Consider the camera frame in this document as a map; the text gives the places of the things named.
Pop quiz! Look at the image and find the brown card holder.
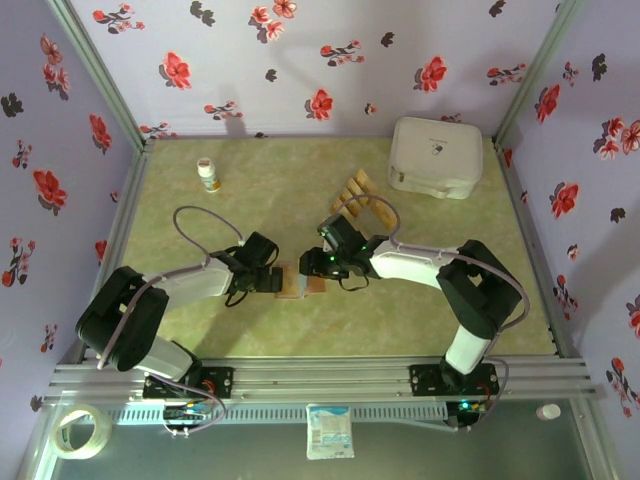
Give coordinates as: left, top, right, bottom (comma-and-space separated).
273, 264, 328, 302

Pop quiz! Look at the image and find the white pill bottle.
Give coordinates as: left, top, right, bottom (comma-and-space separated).
196, 157, 222, 194

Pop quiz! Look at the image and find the white zippered pouch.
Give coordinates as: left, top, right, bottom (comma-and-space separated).
388, 116, 484, 201

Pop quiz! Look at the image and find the white blue wipes packet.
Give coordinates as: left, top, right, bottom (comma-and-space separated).
305, 402, 356, 460

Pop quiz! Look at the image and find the clear tape roll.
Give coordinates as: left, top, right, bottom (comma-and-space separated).
53, 405, 112, 460

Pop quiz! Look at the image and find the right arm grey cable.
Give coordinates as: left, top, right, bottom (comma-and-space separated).
329, 194, 531, 432

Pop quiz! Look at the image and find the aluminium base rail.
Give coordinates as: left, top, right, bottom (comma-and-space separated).
42, 355, 601, 406

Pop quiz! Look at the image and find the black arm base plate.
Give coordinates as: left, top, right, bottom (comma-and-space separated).
142, 366, 235, 401
408, 363, 501, 398

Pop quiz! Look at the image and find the white slotted cable duct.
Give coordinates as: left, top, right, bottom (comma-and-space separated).
107, 403, 449, 422

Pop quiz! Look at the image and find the aluminium side rail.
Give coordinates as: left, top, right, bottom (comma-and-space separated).
79, 139, 156, 364
492, 137, 585, 360

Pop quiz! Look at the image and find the circuit board with wires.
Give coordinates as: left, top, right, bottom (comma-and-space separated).
162, 402, 214, 437
446, 398, 489, 432

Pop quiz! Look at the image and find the aluminium corner post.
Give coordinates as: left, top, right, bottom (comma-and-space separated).
492, 0, 587, 146
45, 0, 157, 154

